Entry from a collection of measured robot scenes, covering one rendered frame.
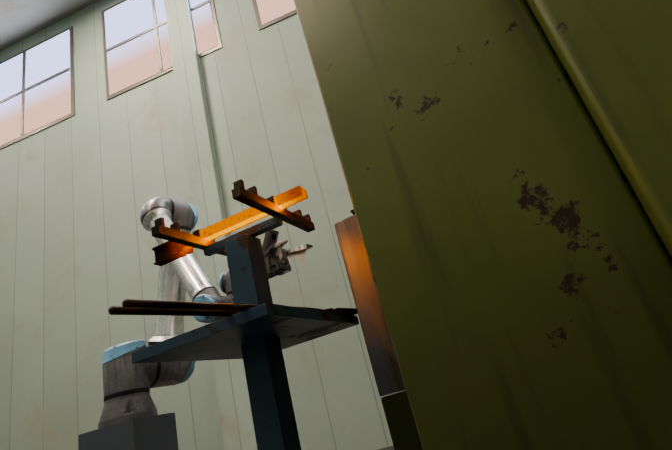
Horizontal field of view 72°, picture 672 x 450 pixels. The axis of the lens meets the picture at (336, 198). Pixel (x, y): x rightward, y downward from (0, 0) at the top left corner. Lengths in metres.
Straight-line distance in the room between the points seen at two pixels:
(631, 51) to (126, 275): 4.85
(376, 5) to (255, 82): 4.15
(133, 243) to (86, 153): 1.42
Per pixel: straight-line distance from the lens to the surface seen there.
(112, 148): 5.90
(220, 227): 1.12
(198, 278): 1.69
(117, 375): 1.89
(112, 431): 1.84
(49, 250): 6.00
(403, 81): 0.96
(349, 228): 1.23
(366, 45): 1.04
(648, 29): 0.76
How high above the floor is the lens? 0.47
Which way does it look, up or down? 23 degrees up
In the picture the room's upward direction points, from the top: 15 degrees counter-clockwise
